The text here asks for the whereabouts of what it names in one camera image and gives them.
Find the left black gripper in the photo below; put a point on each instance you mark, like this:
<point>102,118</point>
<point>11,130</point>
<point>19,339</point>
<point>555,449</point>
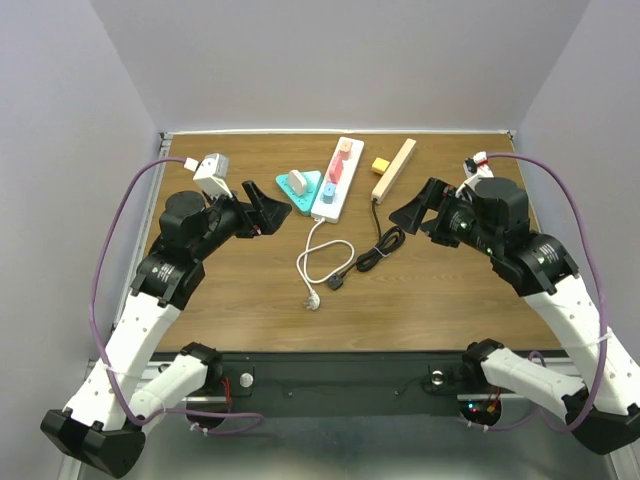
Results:
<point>265,216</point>

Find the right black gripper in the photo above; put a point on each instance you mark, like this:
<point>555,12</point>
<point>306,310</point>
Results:
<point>440,195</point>

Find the teal triangular power strip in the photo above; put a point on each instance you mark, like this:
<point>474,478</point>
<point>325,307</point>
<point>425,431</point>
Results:
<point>303,203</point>

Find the white grey adapter plug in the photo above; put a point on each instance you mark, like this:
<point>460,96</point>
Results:
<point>297,182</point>

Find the yellow charger plug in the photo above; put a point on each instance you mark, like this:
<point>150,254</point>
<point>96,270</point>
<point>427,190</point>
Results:
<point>380,165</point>

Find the blue charger plug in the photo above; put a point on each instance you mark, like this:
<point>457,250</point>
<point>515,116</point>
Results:
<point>328,193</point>

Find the white multicolour power strip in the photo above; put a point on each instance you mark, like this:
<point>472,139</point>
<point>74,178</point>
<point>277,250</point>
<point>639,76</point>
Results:
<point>331,212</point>

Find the pink multi-socket adapter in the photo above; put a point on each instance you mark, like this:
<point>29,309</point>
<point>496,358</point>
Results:
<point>336,167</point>

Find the beige wooden power strip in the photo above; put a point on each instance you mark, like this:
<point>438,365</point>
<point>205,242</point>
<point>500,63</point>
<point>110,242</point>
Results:
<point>387,180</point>

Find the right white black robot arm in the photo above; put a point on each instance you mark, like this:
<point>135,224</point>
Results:
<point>601,404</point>

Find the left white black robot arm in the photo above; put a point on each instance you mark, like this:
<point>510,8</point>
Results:
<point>105,424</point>

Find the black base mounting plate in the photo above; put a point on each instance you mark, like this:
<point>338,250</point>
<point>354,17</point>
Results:
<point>348,384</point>

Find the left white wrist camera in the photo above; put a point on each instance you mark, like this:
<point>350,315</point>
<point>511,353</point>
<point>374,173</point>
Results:
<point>211,173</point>

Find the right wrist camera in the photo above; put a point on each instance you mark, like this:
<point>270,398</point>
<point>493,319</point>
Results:
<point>476,168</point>

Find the aluminium frame rail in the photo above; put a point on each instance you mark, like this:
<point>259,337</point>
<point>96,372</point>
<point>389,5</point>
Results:
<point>86,207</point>

